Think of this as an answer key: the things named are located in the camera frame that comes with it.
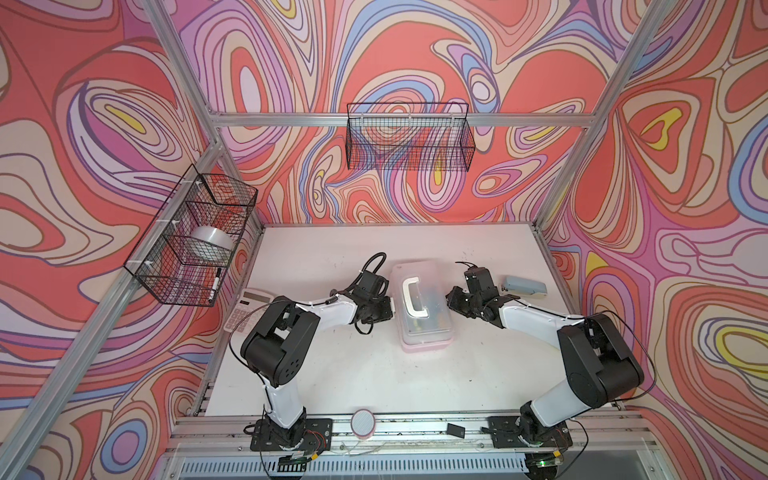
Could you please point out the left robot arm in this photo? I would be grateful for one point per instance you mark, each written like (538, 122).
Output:
(277, 346)

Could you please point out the black wire basket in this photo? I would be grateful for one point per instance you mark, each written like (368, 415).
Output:
(409, 136)
(185, 255)

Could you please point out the black marker pen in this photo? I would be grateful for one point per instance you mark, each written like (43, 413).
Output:
(215, 285)

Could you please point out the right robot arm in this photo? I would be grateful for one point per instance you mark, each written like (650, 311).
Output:
(598, 363)

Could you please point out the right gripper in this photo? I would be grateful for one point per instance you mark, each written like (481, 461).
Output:
(452, 301)

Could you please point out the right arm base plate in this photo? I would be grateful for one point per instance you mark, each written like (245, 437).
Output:
(510, 433)

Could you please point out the black wire basket back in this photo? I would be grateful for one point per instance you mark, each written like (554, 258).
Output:
(409, 136)

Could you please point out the silver duct tape roll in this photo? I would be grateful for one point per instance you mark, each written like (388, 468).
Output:
(210, 245)

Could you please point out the pink plastic tool box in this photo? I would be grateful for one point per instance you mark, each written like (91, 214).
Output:
(425, 342)

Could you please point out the clear tool box lid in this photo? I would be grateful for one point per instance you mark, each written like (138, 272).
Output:
(420, 303)

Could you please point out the white calculator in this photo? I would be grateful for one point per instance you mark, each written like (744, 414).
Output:
(247, 310)

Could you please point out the pink tape roll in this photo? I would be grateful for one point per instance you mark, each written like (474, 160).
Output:
(363, 423)

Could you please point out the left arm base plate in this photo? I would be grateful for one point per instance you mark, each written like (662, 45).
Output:
(313, 435)

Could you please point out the small black block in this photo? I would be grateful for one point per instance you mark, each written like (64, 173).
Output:
(455, 430)

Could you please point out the grey stapler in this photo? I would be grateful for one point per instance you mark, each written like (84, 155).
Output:
(524, 287)

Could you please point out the black wire basket left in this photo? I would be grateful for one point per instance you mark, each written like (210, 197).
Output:
(185, 255)

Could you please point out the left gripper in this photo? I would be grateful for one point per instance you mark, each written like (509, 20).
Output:
(388, 314)

